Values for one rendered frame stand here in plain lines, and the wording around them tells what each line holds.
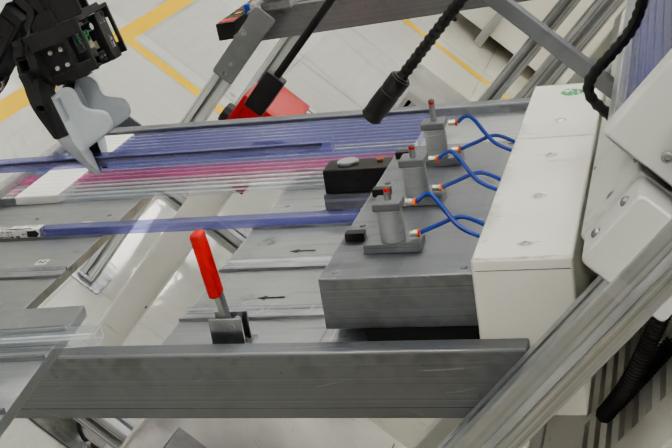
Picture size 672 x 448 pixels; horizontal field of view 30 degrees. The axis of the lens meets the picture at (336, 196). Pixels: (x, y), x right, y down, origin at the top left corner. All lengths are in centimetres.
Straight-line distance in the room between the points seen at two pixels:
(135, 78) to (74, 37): 243
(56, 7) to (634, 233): 60
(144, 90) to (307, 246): 237
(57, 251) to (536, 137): 54
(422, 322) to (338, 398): 9
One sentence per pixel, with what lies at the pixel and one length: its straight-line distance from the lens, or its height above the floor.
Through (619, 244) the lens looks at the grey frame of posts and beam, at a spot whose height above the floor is 134.
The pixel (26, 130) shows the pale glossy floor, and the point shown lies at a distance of 316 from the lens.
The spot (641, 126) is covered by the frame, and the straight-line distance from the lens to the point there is 90.
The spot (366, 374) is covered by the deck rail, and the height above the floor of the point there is 110.
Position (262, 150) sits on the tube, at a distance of 120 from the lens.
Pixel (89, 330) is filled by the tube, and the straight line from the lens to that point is 93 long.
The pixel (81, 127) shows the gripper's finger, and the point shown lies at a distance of 124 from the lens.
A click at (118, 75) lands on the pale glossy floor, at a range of 361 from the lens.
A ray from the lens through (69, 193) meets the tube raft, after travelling 157.
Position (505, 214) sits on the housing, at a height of 124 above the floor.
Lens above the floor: 164
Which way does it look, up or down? 26 degrees down
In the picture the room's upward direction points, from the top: 38 degrees clockwise
